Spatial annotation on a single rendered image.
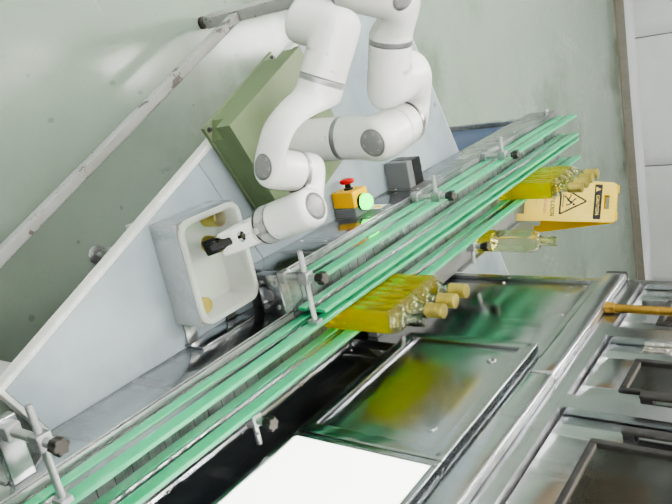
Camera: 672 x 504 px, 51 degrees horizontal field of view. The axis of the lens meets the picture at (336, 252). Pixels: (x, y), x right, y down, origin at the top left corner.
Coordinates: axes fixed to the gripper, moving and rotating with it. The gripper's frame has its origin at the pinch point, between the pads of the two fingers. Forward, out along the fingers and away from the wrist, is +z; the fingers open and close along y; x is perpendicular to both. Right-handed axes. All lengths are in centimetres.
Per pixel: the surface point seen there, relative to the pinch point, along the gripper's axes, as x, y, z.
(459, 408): -49, 13, -30
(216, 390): -24.2, -18.6, -3.7
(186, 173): 16.0, 5.1, 6.0
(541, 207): -80, 342, 91
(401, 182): -8, 79, 6
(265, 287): -13.7, 10.5, 4.2
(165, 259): 1.4, -8.4, 7.2
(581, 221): -96, 343, 69
